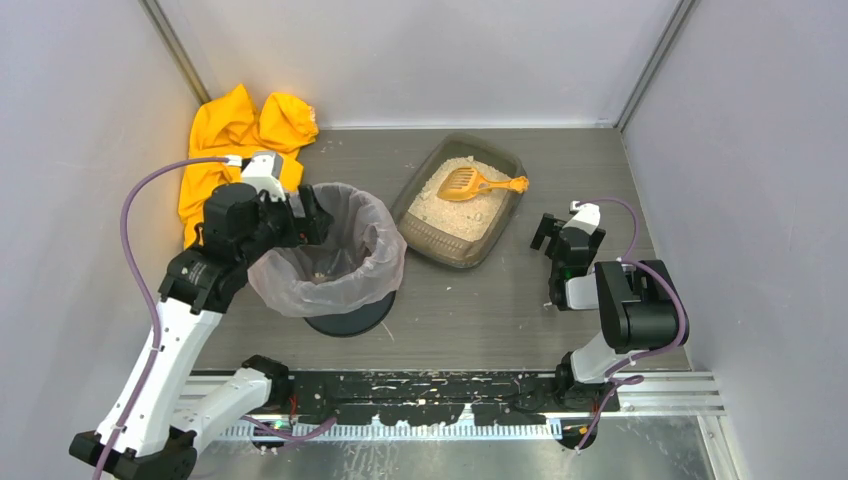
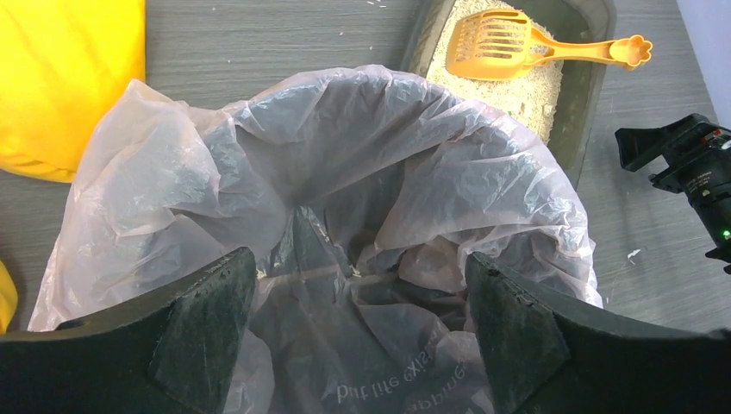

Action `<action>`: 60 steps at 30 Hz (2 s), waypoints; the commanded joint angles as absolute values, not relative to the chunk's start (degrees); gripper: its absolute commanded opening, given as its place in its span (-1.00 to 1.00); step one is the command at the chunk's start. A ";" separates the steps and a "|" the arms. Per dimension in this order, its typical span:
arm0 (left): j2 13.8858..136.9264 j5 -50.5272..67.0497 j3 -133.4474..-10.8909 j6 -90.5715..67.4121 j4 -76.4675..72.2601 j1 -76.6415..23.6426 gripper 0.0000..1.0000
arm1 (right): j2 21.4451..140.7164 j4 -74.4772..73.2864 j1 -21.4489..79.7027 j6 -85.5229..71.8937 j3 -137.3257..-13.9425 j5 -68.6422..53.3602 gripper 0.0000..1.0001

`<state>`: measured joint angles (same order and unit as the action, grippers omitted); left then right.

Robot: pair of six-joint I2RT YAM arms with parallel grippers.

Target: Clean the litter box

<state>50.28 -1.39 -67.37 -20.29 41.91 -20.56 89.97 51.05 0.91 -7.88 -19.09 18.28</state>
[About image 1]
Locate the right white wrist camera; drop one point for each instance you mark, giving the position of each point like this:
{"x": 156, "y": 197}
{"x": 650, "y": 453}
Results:
{"x": 585, "y": 217}

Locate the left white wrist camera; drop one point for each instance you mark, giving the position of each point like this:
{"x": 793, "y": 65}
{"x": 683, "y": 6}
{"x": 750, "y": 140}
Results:
{"x": 262, "y": 172}

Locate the dark translucent litter box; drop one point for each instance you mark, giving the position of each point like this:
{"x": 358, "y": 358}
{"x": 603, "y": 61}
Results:
{"x": 457, "y": 234}

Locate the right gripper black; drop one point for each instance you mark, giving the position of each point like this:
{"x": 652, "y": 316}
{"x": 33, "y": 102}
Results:
{"x": 556, "y": 234}

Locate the translucent trash bag liner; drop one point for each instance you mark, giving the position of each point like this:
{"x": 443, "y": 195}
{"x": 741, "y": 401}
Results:
{"x": 359, "y": 263}

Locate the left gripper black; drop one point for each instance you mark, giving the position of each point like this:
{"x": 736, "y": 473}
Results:
{"x": 295, "y": 218}

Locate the yellow cloth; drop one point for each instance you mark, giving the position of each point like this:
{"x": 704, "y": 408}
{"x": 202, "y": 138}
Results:
{"x": 233, "y": 126}

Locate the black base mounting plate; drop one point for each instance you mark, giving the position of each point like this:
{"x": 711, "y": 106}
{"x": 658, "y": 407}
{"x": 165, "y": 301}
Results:
{"x": 425, "y": 398}

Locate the orange plastic litter scoop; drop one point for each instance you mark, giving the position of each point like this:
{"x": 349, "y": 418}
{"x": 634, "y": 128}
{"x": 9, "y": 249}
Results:
{"x": 466, "y": 183}

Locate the black trash bin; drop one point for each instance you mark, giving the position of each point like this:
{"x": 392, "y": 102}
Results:
{"x": 356, "y": 322}

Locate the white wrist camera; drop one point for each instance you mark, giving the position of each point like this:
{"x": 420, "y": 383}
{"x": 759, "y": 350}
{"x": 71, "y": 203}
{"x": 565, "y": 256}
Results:
{"x": 262, "y": 172}
{"x": 585, "y": 217}

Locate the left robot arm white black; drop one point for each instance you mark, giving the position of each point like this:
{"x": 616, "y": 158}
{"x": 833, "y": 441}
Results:
{"x": 144, "y": 437}

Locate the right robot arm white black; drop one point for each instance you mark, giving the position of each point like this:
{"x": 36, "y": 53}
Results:
{"x": 635, "y": 303}

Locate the aluminium rail frame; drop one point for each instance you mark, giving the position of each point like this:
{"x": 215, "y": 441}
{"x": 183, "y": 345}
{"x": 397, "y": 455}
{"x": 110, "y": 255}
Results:
{"x": 659, "y": 394}

